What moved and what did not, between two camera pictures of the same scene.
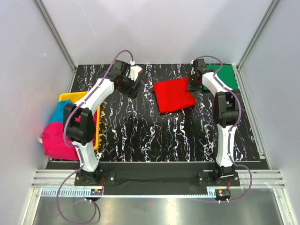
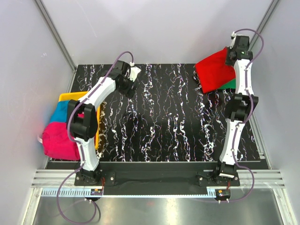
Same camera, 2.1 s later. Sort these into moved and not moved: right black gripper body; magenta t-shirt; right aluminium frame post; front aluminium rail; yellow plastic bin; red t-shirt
Moved: red t-shirt; right black gripper body
Not moved: magenta t-shirt; right aluminium frame post; front aluminium rail; yellow plastic bin
